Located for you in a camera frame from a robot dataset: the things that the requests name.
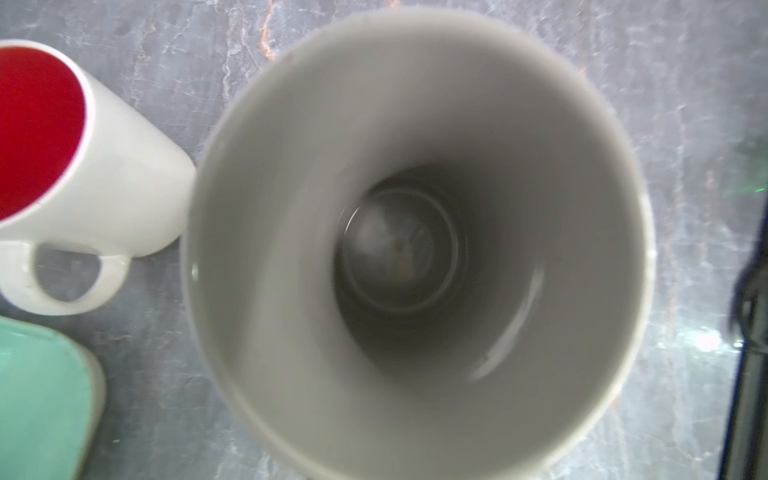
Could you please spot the grey mug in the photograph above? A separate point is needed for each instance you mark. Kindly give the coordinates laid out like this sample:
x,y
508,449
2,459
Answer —
x,y
419,247

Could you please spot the white mug red inside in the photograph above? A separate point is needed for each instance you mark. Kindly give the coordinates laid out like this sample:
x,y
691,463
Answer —
x,y
81,171

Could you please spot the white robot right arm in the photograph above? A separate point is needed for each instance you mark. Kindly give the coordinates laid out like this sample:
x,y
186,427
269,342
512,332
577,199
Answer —
x,y
744,453

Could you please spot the mint green floral tray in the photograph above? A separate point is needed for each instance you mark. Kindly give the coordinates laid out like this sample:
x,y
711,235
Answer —
x,y
53,393

